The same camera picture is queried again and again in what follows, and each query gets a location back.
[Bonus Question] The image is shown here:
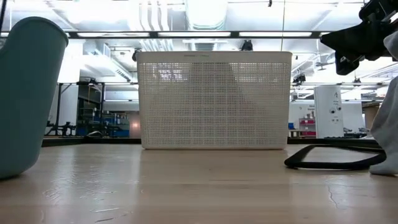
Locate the black metal stand frame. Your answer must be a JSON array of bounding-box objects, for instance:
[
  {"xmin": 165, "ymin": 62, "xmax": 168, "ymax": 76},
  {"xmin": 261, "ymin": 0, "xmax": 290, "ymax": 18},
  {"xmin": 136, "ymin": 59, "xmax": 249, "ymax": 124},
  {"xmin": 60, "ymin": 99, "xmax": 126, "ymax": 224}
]
[{"xmin": 45, "ymin": 81, "xmax": 106, "ymax": 137}]

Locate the white perforated plastic basket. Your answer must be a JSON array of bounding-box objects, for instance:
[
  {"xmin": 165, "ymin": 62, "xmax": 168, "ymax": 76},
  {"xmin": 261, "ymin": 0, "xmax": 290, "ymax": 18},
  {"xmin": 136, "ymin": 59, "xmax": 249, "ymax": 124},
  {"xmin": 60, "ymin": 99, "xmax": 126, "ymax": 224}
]
[{"xmin": 136, "ymin": 50, "xmax": 294, "ymax": 151}]

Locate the white pillar with fixtures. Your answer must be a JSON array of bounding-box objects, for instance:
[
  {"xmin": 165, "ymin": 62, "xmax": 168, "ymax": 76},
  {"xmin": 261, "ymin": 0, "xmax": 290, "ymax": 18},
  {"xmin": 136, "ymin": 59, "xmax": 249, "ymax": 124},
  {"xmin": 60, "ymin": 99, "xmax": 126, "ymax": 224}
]
[{"xmin": 313, "ymin": 85, "xmax": 345, "ymax": 139}]

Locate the black horizontal overhead bar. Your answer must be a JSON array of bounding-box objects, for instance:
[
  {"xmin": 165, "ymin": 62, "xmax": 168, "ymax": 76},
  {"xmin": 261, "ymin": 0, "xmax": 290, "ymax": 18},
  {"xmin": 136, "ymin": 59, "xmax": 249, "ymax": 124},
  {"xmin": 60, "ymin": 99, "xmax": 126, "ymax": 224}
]
[{"xmin": 63, "ymin": 30, "xmax": 332, "ymax": 40}]

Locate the black table edge rail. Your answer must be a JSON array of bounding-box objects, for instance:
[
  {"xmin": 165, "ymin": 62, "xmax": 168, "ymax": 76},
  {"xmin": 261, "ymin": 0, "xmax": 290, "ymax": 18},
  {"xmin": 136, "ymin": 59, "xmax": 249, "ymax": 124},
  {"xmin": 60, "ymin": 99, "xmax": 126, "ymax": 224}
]
[{"xmin": 41, "ymin": 136, "xmax": 382, "ymax": 148}]

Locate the small red storage rack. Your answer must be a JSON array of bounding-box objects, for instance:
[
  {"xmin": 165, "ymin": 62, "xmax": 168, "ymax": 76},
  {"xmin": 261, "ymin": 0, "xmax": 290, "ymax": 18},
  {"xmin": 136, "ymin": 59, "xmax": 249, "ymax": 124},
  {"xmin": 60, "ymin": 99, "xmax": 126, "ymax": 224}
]
[{"xmin": 298, "ymin": 117, "xmax": 317, "ymax": 137}]

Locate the wooden crate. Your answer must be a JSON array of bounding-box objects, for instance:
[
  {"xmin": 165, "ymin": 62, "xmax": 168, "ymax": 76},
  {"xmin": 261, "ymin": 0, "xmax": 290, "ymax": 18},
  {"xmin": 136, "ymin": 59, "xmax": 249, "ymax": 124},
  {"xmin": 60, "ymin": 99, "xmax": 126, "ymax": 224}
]
[{"xmin": 361, "ymin": 101, "xmax": 382, "ymax": 130}]

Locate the silver ceiling air duct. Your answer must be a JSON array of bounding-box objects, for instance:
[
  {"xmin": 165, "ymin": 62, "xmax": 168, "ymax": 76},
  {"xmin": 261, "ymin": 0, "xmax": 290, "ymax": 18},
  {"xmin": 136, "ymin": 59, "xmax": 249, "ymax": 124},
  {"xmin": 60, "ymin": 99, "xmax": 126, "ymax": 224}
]
[{"xmin": 185, "ymin": 0, "xmax": 229, "ymax": 30}]

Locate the grey cloth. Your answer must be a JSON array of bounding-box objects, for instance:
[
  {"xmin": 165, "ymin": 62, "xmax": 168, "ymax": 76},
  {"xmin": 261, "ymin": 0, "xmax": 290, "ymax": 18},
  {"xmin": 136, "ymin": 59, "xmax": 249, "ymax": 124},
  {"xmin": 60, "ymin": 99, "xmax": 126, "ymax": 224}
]
[{"xmin": 369, "ymin": 30, "xmax": 398, "ymax": 175}]

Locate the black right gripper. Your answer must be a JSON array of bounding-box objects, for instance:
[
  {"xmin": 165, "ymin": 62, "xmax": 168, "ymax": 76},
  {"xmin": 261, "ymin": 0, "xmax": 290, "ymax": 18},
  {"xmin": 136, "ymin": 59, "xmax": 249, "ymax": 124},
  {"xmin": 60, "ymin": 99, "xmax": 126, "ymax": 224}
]
[{"xmin": 320, "ymin": 20, "xmax": 395, "ymax": 76}]

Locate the black overhead camera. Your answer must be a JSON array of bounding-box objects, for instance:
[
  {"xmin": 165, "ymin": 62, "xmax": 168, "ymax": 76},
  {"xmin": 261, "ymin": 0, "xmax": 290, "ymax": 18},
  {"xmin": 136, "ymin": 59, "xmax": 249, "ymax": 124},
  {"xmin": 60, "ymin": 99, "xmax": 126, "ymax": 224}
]
[{"xmin": 240, "ymin": 39, "xmax": 254, "ymax": 52}]

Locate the thin hanging cable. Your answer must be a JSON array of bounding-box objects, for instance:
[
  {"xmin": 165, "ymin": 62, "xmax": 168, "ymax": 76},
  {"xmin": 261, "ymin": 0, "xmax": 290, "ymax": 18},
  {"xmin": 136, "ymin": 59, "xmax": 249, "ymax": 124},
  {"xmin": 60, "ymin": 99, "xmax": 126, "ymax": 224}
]
[{"xmin": 280, "ymin": 0, "xmax": 286, "ymax": 52}]

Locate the teal plastic bin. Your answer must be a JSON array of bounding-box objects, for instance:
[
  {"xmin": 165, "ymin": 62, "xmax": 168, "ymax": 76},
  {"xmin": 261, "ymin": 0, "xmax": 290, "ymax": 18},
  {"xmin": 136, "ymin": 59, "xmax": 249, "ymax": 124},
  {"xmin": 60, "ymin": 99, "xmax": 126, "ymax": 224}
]
[{"xmin": 0, "ymin": 16, "xmax": 70, "ymax": 180}]

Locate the black strap loop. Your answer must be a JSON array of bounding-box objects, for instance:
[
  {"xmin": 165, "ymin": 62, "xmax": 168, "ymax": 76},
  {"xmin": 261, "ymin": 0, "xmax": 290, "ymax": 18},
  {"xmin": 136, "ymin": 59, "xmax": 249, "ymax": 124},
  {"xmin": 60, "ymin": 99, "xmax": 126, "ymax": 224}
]
[{"xmin": 284, "ymin": 143, "xmax": 387, "ymax": 171}]

